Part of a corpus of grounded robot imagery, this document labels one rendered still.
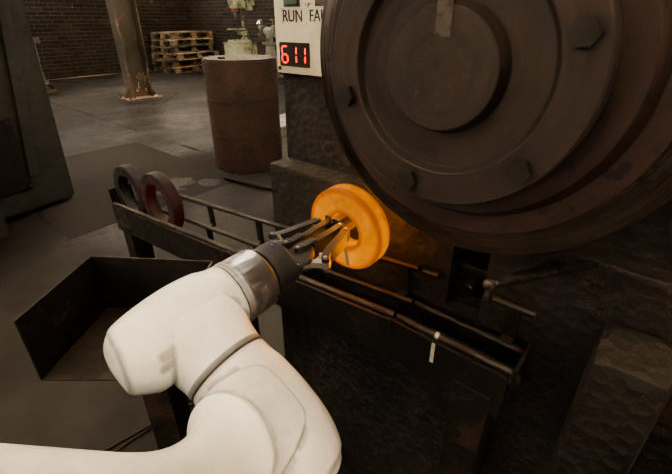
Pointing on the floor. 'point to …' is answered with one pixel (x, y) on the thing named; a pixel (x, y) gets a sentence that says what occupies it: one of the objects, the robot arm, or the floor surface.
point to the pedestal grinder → (268, 38)
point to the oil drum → (243, 111)
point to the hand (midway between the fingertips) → (348, 219)
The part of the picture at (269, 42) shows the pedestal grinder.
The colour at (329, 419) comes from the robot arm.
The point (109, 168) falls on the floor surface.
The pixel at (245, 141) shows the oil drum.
